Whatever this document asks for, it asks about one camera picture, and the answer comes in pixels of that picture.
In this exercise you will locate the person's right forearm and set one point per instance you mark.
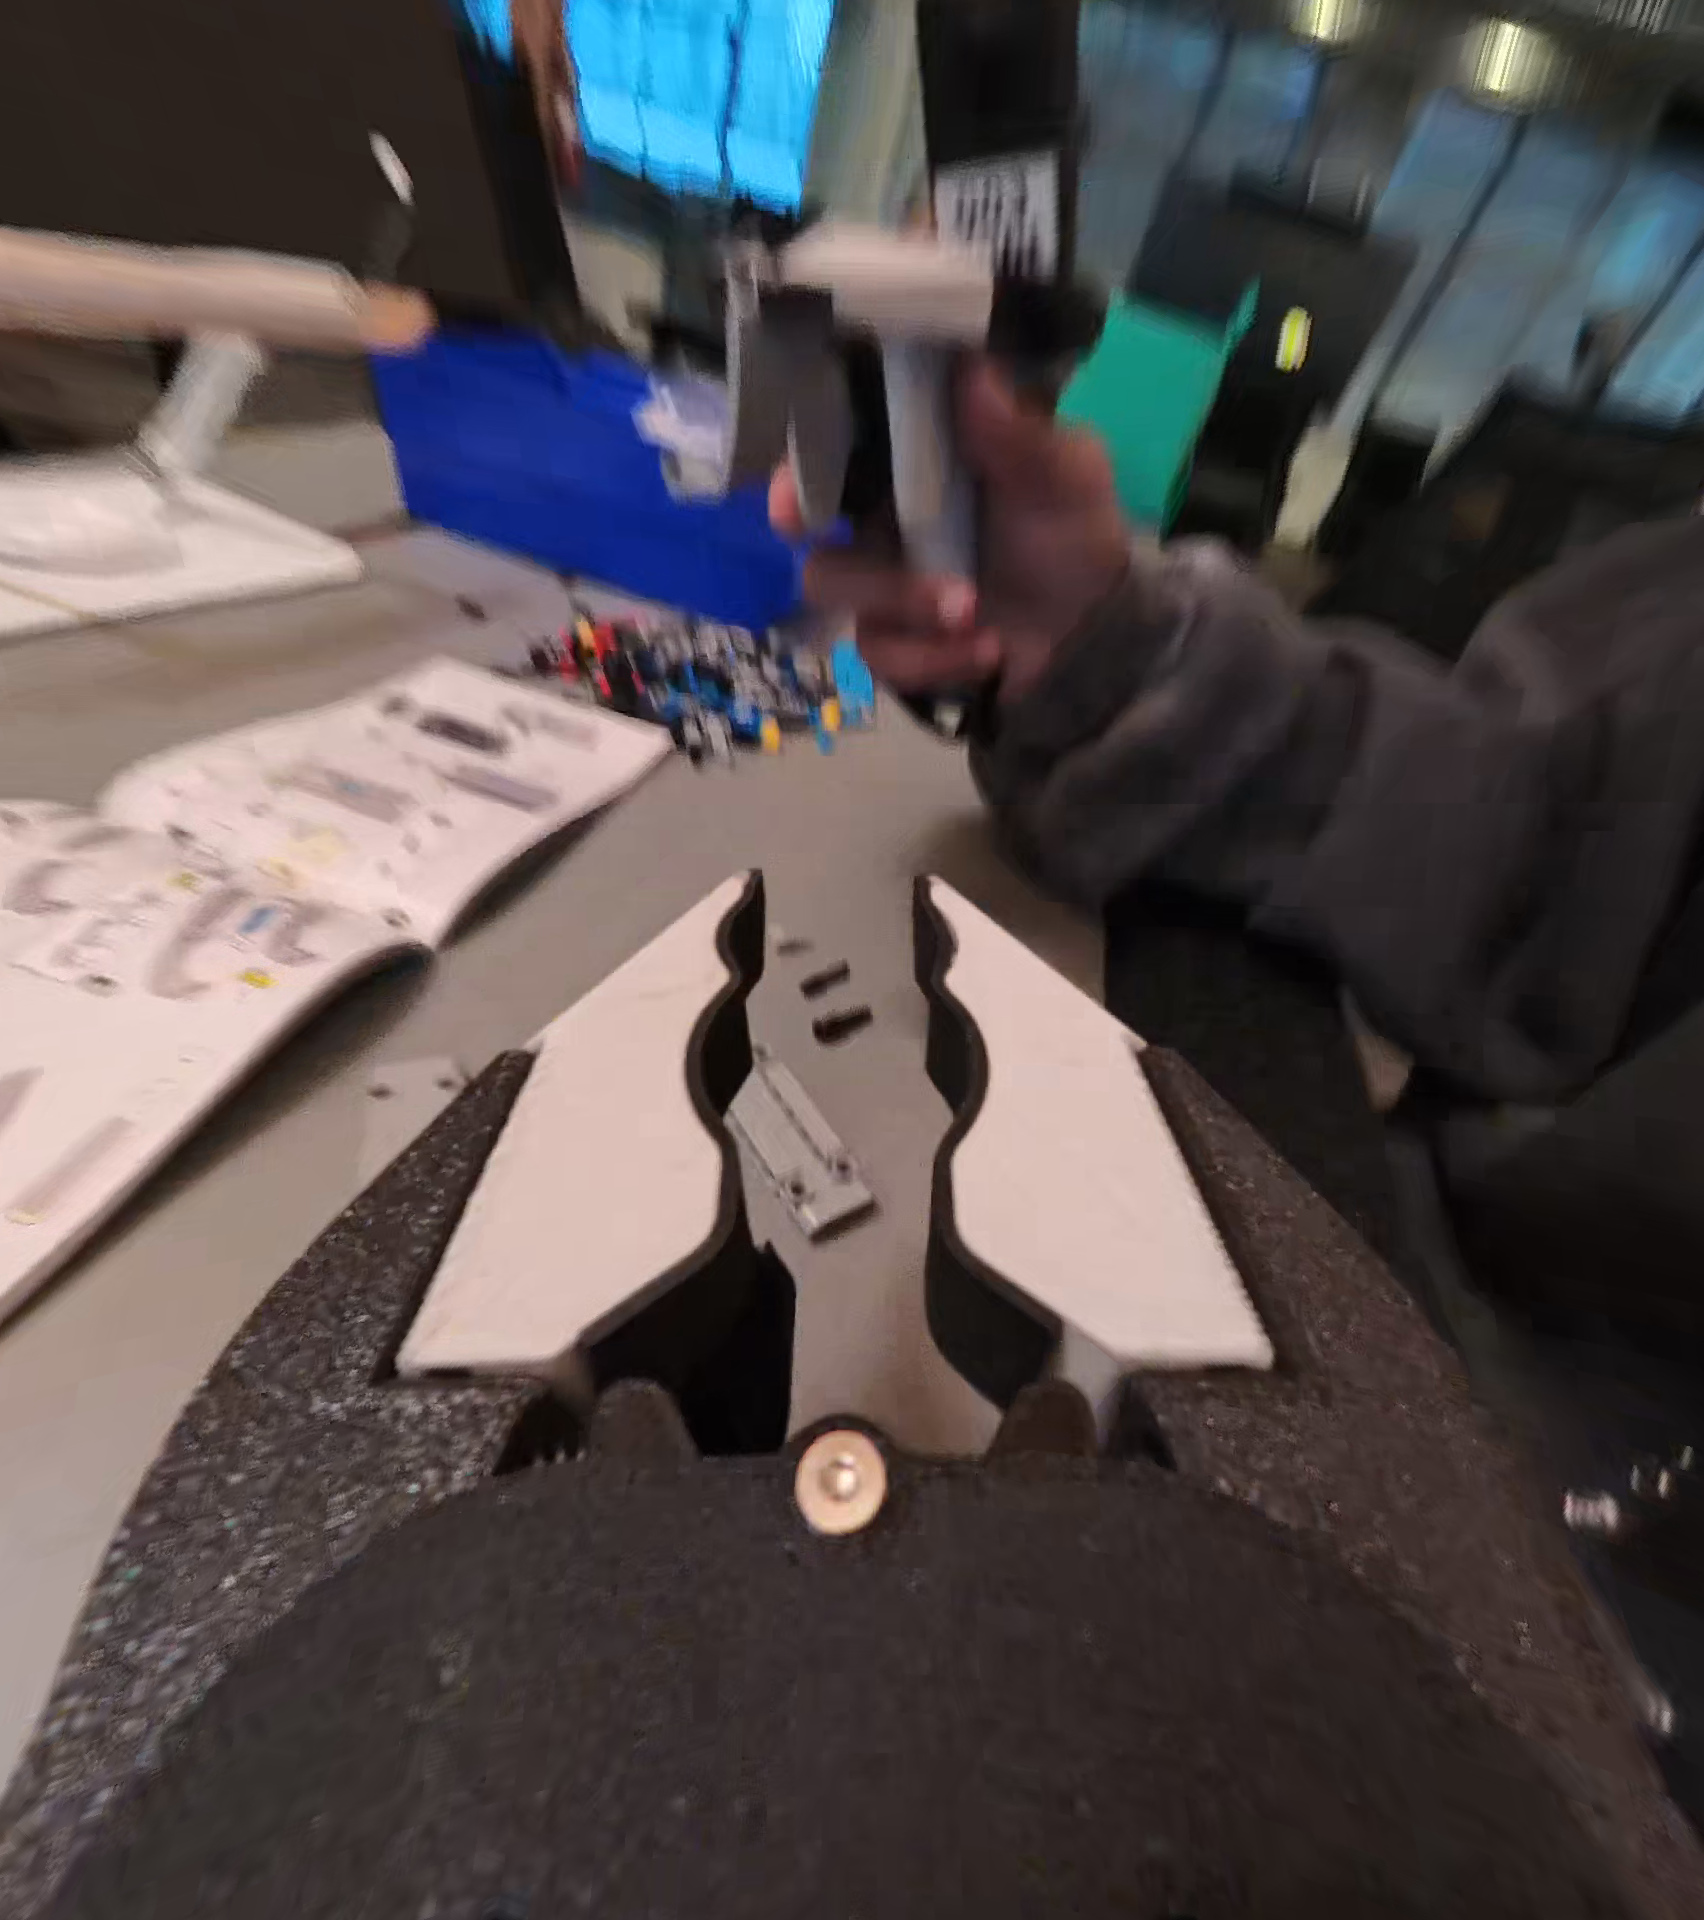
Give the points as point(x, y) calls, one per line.
point(1316, 751)

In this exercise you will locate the grey open frame piece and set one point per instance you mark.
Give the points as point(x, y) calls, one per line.
point(800, 1148)

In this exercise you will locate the person's right hand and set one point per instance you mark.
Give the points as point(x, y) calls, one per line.
point(1032, 510)

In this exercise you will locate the blue plastic bin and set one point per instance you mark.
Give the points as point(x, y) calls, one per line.
point(537, 464)

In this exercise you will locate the large grid window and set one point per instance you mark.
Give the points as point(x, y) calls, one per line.
point(703, 90)

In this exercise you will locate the wooden post with red sign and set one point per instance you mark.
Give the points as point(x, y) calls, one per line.
point(549, 90)

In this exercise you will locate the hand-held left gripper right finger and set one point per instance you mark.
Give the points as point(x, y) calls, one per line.
point(1093, 1200)

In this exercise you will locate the black divider panel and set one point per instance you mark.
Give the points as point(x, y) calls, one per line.
point(193, 120)

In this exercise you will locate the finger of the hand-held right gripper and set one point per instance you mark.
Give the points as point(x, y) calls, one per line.
point(891, 279)

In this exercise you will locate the white instruction booklet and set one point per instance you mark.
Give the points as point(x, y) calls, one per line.
point(193, 901)

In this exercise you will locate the pile of small colourful pieces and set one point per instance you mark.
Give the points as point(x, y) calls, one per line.
point(717, 674)

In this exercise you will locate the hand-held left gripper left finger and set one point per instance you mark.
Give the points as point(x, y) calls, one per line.
point(596, 1200)

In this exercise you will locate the grey desk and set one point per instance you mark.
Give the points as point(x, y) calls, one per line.
point(822, 810)

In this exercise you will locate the green tote bag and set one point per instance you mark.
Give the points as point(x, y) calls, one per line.
point(1152, 390)

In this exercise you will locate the grey curved panel piece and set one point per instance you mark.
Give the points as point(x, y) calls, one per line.
point(792, 390)

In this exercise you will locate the clear plastic bag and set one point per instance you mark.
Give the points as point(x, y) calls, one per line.
point(687, 429)

